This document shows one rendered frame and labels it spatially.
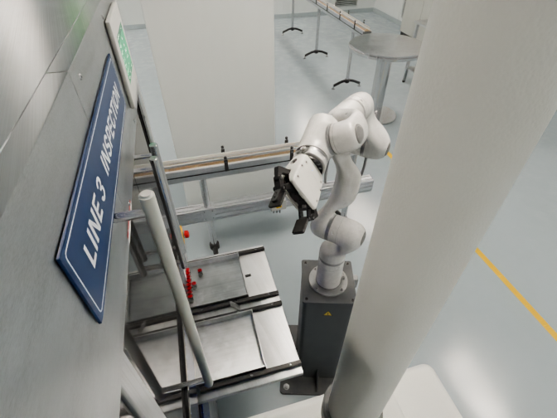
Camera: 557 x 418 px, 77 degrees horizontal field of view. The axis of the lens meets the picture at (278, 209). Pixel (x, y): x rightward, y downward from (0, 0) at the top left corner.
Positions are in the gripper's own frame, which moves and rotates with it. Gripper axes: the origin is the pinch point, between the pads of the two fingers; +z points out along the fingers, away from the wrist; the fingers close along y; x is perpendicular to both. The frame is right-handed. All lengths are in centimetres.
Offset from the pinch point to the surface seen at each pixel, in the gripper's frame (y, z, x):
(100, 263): -26.6, 28.8, 1.1
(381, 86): 172, -371, 112
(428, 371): 34.7, 16.5, -19.7
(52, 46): -49, 2, 13
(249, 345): 65, 7, 63
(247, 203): 84, -102, 137
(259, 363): 68, 13, 56
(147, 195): -25.9, 15.6, 4.1
